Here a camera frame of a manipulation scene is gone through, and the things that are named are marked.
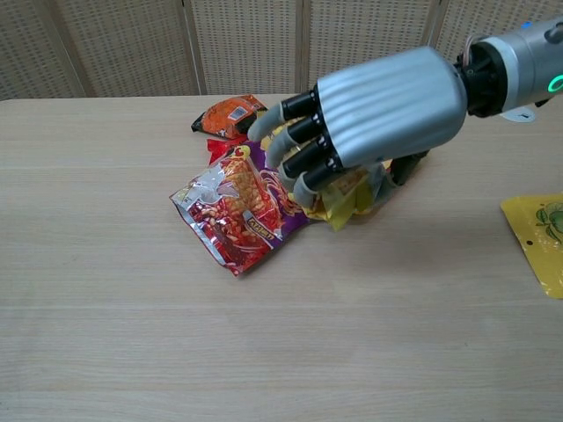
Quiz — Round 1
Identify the white round table grommet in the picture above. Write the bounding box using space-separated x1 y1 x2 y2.
501 106 537 123

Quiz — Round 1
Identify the yellow cracker packet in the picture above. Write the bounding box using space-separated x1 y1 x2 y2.
305 160 383 233

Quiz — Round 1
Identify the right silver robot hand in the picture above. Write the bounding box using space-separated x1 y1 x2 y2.
247 45 468 210

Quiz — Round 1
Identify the purple noodle snack bag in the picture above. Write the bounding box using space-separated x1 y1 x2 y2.
243 125 311 241

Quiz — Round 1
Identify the red silver snack bag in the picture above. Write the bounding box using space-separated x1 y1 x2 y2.
169 146 282 278

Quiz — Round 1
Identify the red foil packet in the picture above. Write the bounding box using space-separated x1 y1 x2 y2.
206 134 250 164

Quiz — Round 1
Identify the orange black snack packet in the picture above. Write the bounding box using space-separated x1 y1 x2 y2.
190 93 269 141

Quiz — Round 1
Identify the beige perforated folding screen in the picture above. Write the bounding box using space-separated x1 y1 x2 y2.
0 0 563 101

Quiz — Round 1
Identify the yellow pouch with green fruit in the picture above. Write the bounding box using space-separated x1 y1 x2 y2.
500 193 563 301

